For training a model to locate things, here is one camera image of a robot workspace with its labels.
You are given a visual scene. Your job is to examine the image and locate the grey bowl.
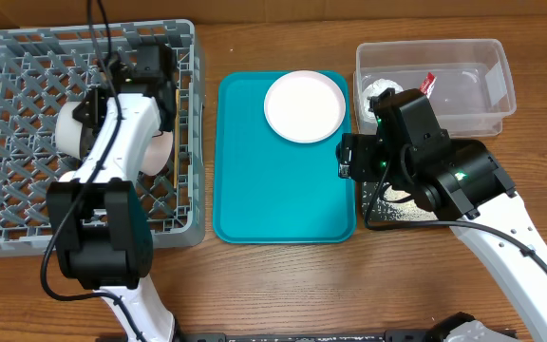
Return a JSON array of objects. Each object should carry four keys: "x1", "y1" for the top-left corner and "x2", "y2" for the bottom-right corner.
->
[{"x1": 54, "y1": 102, "x2": 95, "y2": 160}]

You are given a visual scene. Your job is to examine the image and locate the rice grains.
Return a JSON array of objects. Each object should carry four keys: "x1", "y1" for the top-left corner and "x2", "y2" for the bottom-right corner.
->
[{"x1": 369, "y1": 183, "x2": 436, "y2": 222}]

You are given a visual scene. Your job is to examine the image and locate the small white plate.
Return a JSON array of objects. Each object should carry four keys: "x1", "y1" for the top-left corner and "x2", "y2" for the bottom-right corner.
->
[{"x1": 141, "y1": 131, "x2": 174, "y2": 176}]

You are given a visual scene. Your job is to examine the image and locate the red snack wrapper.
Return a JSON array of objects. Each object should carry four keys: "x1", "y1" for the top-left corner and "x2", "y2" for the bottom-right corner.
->
[{"x1": 419, "y1": 72, "x2": 436, "y2": 95}]

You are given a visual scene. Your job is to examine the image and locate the white plastic cup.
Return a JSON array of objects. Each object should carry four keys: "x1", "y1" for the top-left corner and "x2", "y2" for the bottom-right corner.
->
[{"x1": 58, "y1": 171, "x2": 75, "y2": 182}]

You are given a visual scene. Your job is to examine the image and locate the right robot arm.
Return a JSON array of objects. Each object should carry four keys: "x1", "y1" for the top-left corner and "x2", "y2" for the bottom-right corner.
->
[{"x1": 336, "y1": 88, "x2": 547, "y2": 341}]

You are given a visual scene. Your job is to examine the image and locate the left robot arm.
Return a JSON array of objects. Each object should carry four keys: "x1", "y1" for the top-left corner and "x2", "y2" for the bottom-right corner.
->
[{"x1": 46, "y1": 44, "x2": 178, "y2": 341}]

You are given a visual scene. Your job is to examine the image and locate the grey dishwasher rack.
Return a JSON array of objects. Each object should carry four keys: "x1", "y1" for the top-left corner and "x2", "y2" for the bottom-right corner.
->
[{"x1": 0, "y1": 19, "x2": 205, "y2": 257}]

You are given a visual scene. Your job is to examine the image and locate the black tray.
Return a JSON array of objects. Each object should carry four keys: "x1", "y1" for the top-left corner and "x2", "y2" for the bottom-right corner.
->
[{"x1": 358, "y1": 137, "x2": 497, "y2": 225}]

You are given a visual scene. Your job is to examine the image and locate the large white plate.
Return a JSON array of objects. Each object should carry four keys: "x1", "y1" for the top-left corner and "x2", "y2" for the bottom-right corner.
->
[{"x1": 264, "y1": 70, "x2": 347, "y2": 143}]

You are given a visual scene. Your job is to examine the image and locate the teal plastic tray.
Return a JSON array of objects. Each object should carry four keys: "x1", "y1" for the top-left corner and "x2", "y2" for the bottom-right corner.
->
[{"x1": 213, "y1": 71, "x2": 357, "y2": 244}]

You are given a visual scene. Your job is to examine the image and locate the clear plastic bin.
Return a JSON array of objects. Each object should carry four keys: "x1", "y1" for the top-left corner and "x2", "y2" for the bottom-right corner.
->
[{"x1": 353, "y1": 39, "x2": 517, "y2": 138}]

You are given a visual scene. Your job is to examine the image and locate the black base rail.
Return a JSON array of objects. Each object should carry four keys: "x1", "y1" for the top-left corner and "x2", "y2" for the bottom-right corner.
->
[{"x1": 178, "y1": 328, "x2": 519, "y2": 342}]

